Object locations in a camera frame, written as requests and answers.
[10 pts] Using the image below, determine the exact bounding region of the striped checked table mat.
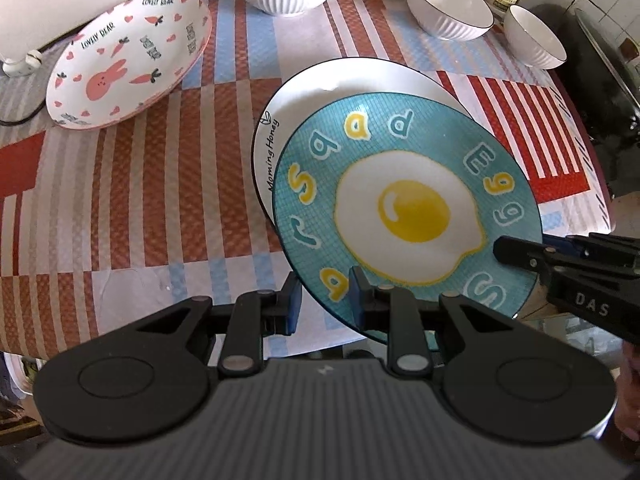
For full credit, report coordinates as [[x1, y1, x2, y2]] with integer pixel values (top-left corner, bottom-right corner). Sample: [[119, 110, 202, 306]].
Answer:
[[0, 0, 614, 361]]

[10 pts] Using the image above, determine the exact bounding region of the blue fried egg plate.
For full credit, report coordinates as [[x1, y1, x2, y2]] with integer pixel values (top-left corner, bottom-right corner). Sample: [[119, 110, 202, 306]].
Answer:
[[271, 92, 543, 346]]

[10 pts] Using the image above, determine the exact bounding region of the glass pot lid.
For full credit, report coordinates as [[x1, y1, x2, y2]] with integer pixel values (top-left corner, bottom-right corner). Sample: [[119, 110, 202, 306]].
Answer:
[[574, 7, 640, 113]]

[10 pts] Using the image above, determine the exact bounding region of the small white ribbed bowl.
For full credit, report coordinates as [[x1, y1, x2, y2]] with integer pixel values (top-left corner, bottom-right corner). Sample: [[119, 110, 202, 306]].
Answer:
[[503, 5, 568, 70]]

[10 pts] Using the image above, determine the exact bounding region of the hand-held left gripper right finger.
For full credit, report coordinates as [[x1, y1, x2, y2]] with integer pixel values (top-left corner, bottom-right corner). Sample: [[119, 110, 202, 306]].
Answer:
[[348, 266, 516, 376]]

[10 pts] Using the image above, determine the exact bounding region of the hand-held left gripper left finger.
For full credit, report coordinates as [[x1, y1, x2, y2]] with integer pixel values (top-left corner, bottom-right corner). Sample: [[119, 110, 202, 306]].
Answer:
[[135, 272, 303, 378]]

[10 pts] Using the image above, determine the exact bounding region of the white plate with black rim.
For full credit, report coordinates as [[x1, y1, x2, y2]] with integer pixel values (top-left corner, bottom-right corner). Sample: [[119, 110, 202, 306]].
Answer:
[[251, 57, 453, 226]]

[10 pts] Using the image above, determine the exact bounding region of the pink rabbit carrot plate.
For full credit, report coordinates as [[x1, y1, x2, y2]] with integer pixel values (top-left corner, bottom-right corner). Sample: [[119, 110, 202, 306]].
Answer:
[[46, 0, 213, 130]]

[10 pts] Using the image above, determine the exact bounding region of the black cooking pot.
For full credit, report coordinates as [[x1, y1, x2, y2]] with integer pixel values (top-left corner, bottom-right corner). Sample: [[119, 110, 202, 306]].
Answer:
[[529, 3, 640, 151]]

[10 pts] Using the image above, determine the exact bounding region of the black power cable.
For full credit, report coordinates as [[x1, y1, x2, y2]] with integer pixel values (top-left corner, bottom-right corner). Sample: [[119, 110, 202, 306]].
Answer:
[[0, 40, 78, 129]]

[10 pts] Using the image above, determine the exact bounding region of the white kitchen appliance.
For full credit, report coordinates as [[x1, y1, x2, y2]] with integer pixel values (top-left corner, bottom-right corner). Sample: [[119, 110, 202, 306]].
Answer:
[[0, 0, 139, 79]]

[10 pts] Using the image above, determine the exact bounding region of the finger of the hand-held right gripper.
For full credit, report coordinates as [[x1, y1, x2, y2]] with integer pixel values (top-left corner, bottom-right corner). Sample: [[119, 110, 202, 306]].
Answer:
[[566, 232, 640, 267], [492, 234, 557, 274]]

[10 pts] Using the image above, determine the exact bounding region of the person's right forearm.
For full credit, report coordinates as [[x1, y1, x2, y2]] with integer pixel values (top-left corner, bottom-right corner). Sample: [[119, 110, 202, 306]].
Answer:
[[612, 344, 640, 442]]

